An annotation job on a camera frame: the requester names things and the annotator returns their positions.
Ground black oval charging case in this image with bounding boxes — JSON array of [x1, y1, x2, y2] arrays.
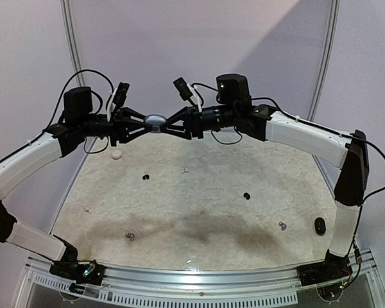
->
[[314, 217, 326, 236]]

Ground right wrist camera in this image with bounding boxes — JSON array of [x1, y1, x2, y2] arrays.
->
[[173, 77, 202, 113]]

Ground aluminium frame post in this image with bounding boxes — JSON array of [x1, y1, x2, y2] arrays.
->
[[307, 0, 339, 121], [60, 0, 82, 73]]

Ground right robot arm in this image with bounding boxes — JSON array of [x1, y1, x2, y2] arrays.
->
[[156, 74, 369, 280]]

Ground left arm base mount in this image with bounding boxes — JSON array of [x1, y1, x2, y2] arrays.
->
[[49, 260, 106, 286]]

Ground purple earbud charging case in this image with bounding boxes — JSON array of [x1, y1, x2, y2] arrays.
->
[[143, 114, 167, 133]]

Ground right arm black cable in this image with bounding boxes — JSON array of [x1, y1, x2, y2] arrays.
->
[[253, 96, 385, 206]]

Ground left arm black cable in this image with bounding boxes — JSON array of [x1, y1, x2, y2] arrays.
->
[[51, 69, 115, 129]]

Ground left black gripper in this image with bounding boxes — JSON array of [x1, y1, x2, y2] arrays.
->
[[78, 107, 153, 146]]

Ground aluminium front rail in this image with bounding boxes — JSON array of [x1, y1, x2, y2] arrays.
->
[[16, 250, 385, 307]]

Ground left aluminium frame post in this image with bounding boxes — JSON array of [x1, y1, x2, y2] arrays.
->
[[60, 0, 82, 73]]

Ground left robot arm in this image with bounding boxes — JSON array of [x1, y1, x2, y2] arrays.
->
[[0, 83, 151, 278]]

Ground right aluminium frame post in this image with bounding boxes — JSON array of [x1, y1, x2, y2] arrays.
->
[[307, 0, 339, 121]]

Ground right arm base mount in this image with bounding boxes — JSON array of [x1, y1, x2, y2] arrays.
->
[[296, 250, 352, 286]]

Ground white round charging case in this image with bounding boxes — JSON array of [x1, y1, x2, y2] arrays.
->
[[111, 150, 123, 160]]

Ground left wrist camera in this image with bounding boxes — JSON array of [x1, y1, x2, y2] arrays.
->
[[107, 82, 130, 122]]

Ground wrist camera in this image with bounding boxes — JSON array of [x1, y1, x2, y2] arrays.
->
[[173, 77, 202, 113], [107, 82, 130, 122]]

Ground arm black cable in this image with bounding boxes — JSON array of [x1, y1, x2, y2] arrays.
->
[[253, 96, 385, 206], [51, 69, 115, 129]]

